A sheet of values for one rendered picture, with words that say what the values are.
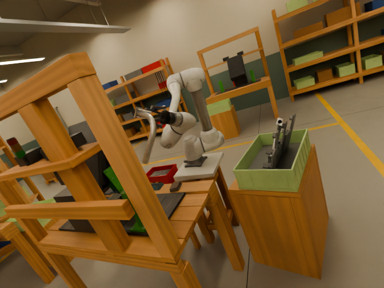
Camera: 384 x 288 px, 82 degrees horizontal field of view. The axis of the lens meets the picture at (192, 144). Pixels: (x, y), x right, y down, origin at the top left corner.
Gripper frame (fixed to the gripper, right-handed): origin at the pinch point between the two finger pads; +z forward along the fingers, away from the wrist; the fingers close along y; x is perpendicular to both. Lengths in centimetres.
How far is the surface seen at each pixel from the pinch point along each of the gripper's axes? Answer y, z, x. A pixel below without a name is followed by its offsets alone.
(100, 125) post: -6.8, 26.3, 6.2
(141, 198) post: -37.3, 7.9, 19.5
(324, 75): 156, -534, -28
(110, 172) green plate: -53, -19, -49
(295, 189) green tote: -26, -76, 66
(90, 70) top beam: 14.1, 30.9, -0.6
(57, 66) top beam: 12.4, 39.9, -8.2
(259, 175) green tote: -25, -72, 43
